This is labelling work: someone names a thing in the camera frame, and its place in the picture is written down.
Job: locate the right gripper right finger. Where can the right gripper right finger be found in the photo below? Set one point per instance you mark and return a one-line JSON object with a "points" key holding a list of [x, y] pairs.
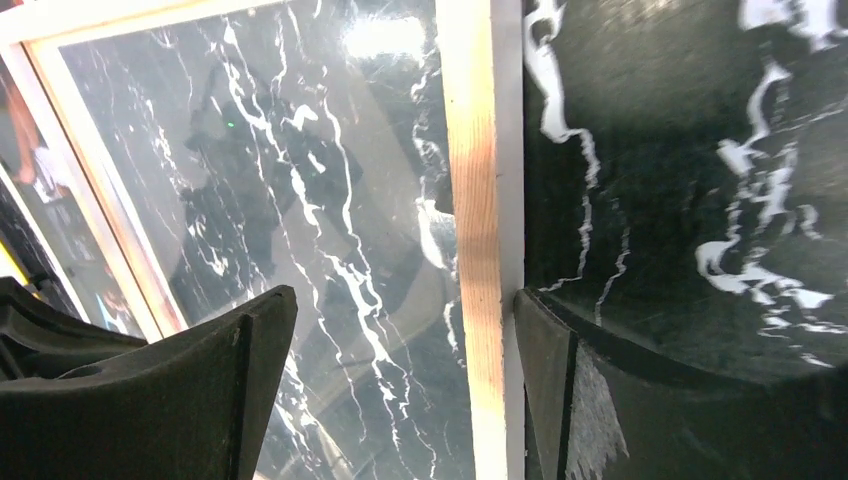
{"points": [[601, 406]]}

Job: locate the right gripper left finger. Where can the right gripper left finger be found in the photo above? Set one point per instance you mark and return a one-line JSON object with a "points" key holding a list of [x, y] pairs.
{"points": [[81, 402]]}

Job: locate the wooden picture frame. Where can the wooden picture frame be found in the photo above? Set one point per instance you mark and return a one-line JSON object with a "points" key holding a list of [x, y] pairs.
{"points": [[465, 37]]}

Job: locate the clear plastic sheet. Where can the clear plastic sheet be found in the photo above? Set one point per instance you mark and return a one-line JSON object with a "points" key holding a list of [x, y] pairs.
{"points": [[304, 143]]}

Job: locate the yellow rimmed whiteboard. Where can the yellow rimmed whiteboard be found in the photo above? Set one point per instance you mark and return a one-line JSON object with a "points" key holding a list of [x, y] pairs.
{"points": [[10, 268]]}

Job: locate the black marble pattern mat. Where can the black marble pattern mat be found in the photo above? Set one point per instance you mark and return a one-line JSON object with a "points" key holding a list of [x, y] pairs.
{"points": [[672, 171]]}

